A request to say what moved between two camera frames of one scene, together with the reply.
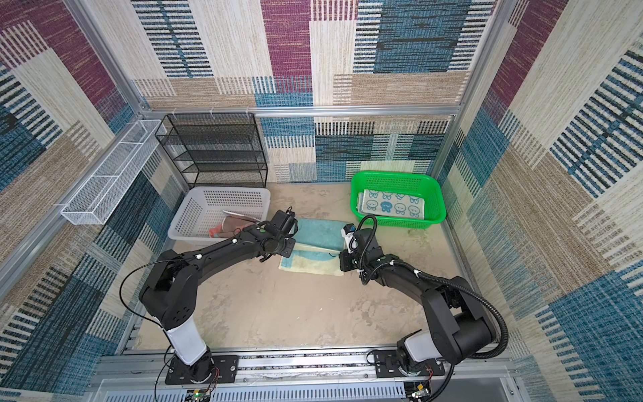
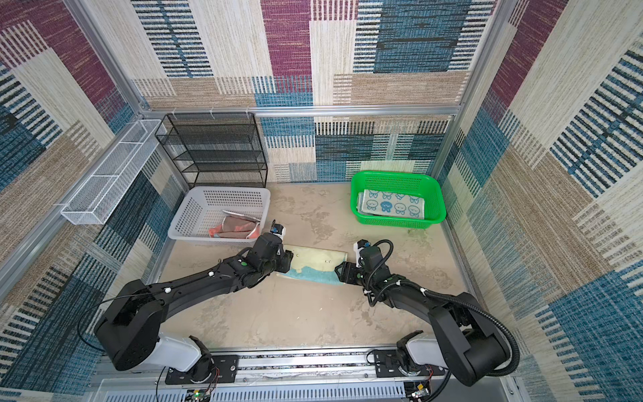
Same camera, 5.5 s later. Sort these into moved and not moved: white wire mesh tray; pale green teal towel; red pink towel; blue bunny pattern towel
Moved: pale green teal towel
Not moved: red pink towel; white wire mesh tray; blue bunny pattern towel
